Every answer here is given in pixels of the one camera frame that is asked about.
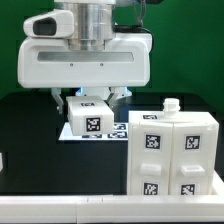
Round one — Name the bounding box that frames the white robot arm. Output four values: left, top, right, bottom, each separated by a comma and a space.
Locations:
17, 0, 164, 106

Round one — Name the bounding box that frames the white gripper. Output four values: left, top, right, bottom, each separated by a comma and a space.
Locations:
17, 9, 153, 114

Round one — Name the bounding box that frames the white rectangular cabinet box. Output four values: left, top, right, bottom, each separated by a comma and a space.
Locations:
66, 96, 114, 136

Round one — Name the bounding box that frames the white cabinet door panel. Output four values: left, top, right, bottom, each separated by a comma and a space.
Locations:
169, 123, 218, 196

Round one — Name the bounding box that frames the white part at left edge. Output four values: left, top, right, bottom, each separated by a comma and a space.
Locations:
0, 153, 3, 172

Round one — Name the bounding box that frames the white table border frame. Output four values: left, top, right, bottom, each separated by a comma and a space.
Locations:
0, 175, 224, 224

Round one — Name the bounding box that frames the white flat marker sheet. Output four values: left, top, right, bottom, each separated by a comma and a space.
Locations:
59, 122, 128, 141

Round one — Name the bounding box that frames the white cabinet body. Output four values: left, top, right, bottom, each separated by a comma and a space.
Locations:
128, 98, 219, 195

